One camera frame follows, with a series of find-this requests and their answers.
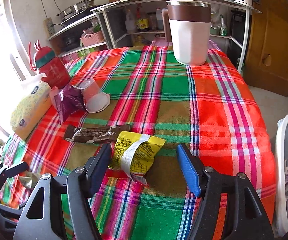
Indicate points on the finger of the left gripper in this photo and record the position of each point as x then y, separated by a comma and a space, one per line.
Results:
9, 172

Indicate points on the red kids water bottle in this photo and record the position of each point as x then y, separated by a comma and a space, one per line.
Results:
46, 62

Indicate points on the yellow tissue pack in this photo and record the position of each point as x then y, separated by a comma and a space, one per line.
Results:
31, 101

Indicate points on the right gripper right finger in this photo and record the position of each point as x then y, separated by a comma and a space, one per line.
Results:
245, 216

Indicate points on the beige wrapper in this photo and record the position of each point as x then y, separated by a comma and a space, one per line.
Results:
29, 179

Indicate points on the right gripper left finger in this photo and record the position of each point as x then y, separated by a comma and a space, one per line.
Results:
42, 217

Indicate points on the brown coffee stick wrapper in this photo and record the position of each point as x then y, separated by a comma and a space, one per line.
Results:
95, 135

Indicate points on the steel steamer pot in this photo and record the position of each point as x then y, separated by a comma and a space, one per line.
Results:
75, 9

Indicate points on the white plastic jug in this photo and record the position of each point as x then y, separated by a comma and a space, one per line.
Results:
159, 19

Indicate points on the clear plastic cup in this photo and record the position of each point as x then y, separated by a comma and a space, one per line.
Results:
95, 99

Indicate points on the plaid tablecloth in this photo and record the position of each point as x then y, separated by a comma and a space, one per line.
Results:
207, 107

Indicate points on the yellow snack wrapper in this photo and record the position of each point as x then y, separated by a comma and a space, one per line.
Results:
133, 156

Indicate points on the pink plastic basket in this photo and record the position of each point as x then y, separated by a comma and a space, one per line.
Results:
89, 39

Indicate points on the white brown thermal jug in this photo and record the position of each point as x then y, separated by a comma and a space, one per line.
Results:
187, 26

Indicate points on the white power strip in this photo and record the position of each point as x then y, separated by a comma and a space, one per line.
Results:
49, 27

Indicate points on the wooden door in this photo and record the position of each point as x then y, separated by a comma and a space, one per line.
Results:
266, 65

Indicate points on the purple snack wrapper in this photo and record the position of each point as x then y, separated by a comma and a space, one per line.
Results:
67, 101

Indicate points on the metal kitchen shelf rack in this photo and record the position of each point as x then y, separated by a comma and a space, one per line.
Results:
126, 23

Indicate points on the yellow label oil bottle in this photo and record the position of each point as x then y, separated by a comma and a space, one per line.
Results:
141, 19

